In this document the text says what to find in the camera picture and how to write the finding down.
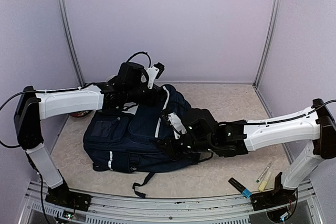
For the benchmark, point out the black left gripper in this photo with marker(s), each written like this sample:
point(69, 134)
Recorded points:
point(157, 91)

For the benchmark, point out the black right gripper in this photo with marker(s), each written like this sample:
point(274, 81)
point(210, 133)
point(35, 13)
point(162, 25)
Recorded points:
point(172, 152)

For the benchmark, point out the navy blue student backpack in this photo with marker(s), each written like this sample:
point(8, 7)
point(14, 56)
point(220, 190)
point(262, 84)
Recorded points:
point(126, 142)

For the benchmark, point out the black blue highlighter marker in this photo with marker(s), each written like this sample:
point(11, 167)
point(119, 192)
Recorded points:
point(241, 188)

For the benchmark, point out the white green-tip pen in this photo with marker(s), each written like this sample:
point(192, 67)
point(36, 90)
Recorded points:
point(263, 173)

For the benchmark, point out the yellow highlighter marker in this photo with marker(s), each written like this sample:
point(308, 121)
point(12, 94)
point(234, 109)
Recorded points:
point(264, 181)

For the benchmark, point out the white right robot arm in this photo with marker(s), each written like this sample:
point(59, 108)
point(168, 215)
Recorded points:
point(198, 132)

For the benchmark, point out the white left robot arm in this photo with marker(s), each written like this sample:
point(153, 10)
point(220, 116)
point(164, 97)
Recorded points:
point(133, 83)

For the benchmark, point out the red floral round coaster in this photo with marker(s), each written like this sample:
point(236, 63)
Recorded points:
point(79, 114)

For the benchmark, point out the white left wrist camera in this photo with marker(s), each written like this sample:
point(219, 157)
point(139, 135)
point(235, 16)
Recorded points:
point(152, 73)

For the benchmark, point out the left aluminium frame post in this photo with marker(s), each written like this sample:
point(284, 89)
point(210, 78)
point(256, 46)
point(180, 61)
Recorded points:
point(70, 42)

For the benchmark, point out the aluminium frame post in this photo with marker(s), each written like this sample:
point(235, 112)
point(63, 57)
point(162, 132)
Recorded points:
point(70, 42)
point(267, 45)

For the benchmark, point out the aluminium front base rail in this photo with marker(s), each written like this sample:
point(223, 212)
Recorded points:
point(105, 208)

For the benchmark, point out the right aluminium frame post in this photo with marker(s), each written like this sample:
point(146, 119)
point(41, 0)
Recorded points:
point(267, 45)

